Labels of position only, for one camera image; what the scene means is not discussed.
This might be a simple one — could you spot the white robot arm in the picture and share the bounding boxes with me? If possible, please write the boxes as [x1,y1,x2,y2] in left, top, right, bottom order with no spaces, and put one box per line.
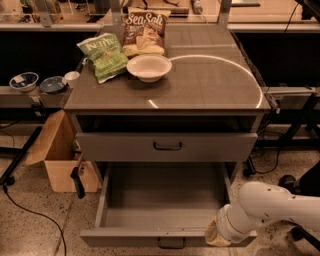
[205,182,320,247]

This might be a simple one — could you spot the black handled tool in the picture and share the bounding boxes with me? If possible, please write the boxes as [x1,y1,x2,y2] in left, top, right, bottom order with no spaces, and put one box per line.
[70,153,85,199]

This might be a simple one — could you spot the cardboard box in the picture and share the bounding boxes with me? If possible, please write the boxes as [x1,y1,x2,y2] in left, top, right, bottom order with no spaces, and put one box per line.
[25,109,100,194]

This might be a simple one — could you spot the brown sea salt chips bag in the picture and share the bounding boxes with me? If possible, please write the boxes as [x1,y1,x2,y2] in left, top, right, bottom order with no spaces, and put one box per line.
[123,7,171,57]

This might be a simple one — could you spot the white bowl blue inside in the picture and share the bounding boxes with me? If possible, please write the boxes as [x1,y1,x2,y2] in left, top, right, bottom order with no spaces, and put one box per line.
[9,72,39,92]

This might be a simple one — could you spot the small white cup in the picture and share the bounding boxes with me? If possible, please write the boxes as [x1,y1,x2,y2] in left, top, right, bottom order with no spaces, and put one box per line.
[64,71,80,88]

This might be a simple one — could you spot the grey top drawer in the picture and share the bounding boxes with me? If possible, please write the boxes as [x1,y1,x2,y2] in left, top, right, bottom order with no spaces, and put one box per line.
[76,133,257,162]

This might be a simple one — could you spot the green kettle chips bag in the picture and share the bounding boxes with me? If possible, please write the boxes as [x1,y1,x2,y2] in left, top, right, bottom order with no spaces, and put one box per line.
[77,33,128,84]

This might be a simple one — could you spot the black robot wheel base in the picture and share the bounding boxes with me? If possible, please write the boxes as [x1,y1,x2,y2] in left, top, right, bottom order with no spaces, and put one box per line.
[278,161,320,251]

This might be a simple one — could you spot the grey drawer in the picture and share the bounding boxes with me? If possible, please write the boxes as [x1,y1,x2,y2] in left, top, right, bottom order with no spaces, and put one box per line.
[76,133,257,162]
[80,163,232,249]

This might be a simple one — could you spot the black floor cable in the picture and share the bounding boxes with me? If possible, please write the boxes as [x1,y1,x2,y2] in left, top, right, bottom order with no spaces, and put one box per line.
[2,183,68,256]

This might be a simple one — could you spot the black pole on floor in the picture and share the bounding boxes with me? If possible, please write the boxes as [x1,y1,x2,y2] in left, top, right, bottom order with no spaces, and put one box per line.
[0,126,42,185]

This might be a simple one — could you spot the grey drawer cabinet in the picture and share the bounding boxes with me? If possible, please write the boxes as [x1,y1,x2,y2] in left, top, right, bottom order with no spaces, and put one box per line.
[63,23,272,174]

